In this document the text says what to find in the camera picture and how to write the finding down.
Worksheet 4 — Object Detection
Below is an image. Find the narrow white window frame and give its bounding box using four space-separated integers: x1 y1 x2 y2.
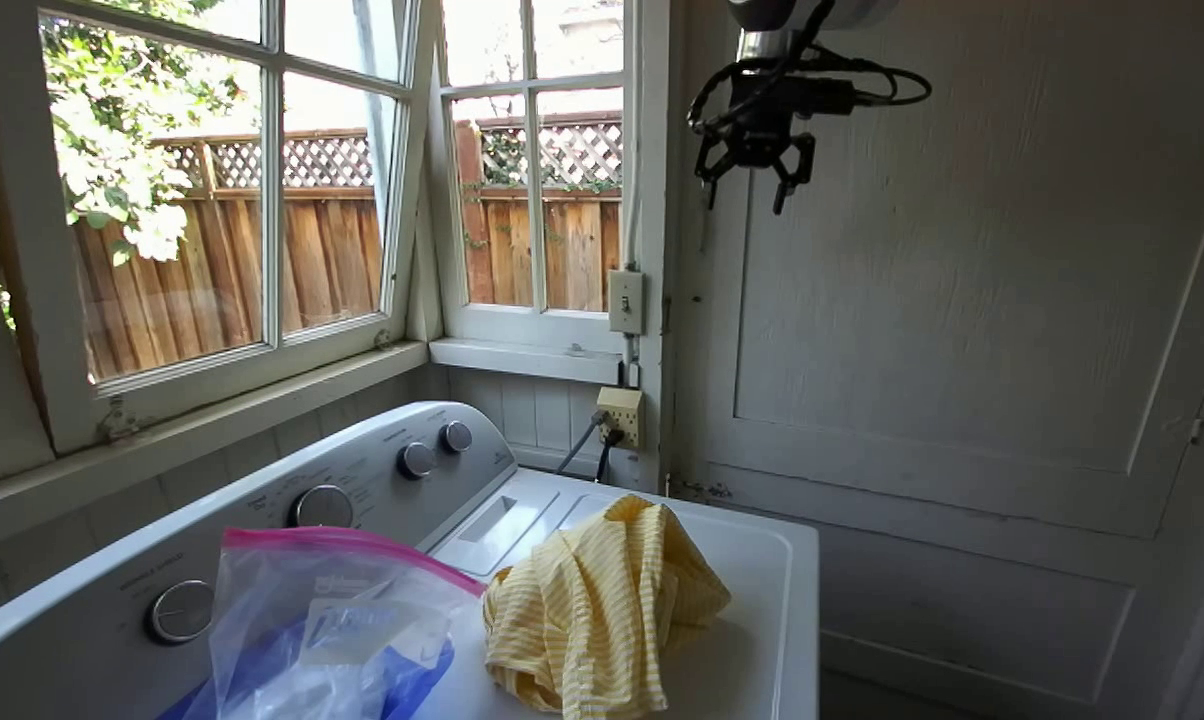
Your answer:
426 0 684 391

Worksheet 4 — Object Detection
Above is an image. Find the green leafy tree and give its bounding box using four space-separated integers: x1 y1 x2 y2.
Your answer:
0 7 253 334

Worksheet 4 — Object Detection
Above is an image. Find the black power cord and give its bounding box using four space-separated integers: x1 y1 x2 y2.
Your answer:
558 406 630 489

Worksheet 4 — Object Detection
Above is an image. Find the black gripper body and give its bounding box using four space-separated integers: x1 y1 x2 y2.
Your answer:
724 61 800 171

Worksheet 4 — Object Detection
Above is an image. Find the wooden fence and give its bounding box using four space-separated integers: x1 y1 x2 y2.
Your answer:
68 111 630 379

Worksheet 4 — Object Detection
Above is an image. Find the large white window frame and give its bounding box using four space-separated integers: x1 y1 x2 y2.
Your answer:
0 0 450 492

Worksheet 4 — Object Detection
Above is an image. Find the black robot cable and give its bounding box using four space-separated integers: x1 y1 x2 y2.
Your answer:
684 35 936 141

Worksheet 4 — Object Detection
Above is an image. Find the white wall switch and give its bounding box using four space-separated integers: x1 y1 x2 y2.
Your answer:
607 266 652 341

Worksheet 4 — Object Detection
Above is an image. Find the white wall outlet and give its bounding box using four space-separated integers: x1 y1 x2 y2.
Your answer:
593 385 648 450

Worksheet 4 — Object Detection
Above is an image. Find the clear pink-topped zip bag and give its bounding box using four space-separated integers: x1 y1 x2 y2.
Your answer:
206 521 494 720

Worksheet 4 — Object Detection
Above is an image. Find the white wooden door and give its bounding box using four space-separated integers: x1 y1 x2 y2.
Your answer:
661 0 1204 720

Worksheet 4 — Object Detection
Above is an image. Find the silver washer knob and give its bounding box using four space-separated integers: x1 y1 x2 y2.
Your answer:
398 434 441 483
288 479 360 532
145 576 222 649
436 415 478 459

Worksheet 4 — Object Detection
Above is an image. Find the yellow towel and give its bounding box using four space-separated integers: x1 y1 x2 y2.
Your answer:
478 492 738 720

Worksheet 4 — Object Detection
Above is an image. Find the blue plastic bag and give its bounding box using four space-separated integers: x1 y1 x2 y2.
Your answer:
155 616 459 720

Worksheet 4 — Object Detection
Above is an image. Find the white washing machine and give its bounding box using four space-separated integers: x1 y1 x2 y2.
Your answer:
0 397 825 720

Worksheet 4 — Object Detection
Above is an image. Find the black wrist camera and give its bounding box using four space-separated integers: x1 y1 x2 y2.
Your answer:
789 72 865 121

